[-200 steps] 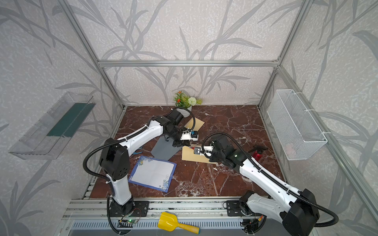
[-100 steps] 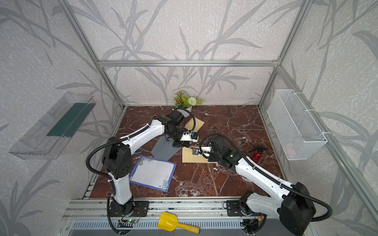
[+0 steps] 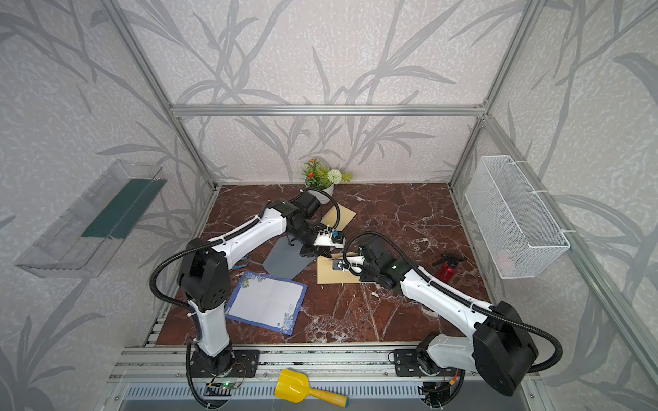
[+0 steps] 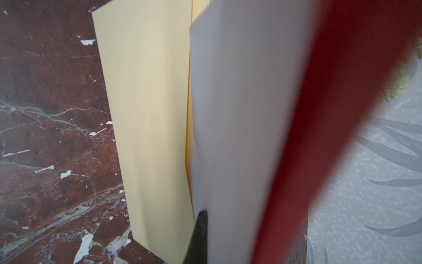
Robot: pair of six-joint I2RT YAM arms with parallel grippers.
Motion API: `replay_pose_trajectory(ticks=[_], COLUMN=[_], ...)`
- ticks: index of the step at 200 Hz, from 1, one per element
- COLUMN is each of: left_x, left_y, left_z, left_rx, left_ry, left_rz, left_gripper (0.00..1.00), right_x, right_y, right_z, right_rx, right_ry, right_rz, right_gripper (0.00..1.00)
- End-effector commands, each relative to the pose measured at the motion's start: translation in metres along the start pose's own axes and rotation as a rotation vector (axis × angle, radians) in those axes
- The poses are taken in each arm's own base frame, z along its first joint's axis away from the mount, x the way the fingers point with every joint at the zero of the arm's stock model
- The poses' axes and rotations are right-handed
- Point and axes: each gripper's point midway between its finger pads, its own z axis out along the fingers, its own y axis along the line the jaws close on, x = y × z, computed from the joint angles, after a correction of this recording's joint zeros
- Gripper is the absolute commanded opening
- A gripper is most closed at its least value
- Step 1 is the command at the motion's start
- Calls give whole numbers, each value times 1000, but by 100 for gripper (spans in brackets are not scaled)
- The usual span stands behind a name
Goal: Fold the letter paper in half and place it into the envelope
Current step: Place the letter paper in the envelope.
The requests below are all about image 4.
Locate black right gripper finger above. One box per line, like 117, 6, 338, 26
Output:
182, 210, 208, 264

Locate artificial flower plant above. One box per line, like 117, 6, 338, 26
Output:
377, 33, 422, 103

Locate cream yellow envelope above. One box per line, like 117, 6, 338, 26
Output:
92, 1, 199, 264

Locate red bordered pink letter paper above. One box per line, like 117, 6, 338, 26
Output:
190, 1, 422, 264

